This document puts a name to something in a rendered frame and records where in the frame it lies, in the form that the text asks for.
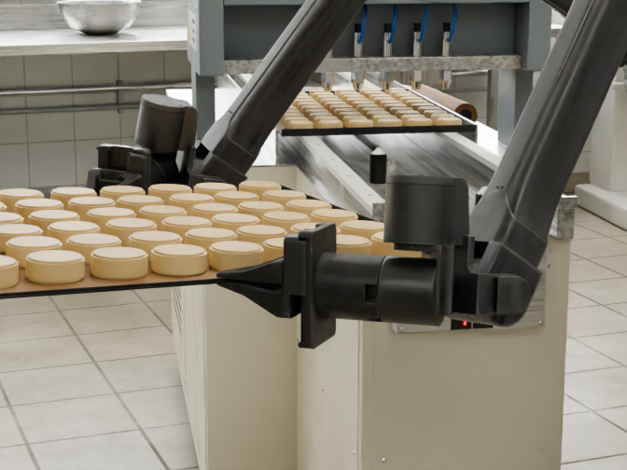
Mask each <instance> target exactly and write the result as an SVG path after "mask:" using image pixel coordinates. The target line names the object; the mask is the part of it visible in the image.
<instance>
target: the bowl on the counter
mask: <svg viewBox="0 0 627 470"><path fill-rule="evenodd" d="M140 3H141V1H136V0H69V1H60V2H57V4H58V5H59V9H60V13H61V15H62V17H63V18H64V20H65V21H66V23H67V24H68V25H69V27H71V28H74V29H76V30H78V31H80V32H82V33H84V34H86V35H113V34H115V33H117V32H119V31H121V30H124V29H126V28H128V27H130V26H131V25H132V23H133V21H134V20H135V18H136V17H137V15H138V12H139V7H140Z"/></svg>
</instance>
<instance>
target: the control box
mask: <svg viewBox="0 0 627 470"><path fill-rule="evenodd" d="M548 253H549V244H548V246H547V249H546V251H545V253H544V255H543V257H542V259H541V261H540V264H539V266H538V268H537V269H538V270H540V271H541V272H543V275H542V277H541V280H540V282H539V284H538V286H537V289H536V291H535V293H534V296H533V298H532V300H531V303H530V305H529V307H528V309H527V312H526V313H525V315H524V316H523V318H522V319H521V320H520V321H519V322H518V323H516V324H515V325H511V326H507V327H502V326H496V325H487V326H480V325H479V324H478V323H472V322H467V325H465V327H459V328H458V325H456V320H454V319H450V318H448V317H446V316H445V317H444V320H443V322H442V324H441V325H440V326H432V325H407V324H395V323H392V327H393V329H394V330H395V332H396V333H414V332H433V331H453V330H471V329H491V328H510V327H529V326H545V323H546V299H547V276H548Z"/></svg>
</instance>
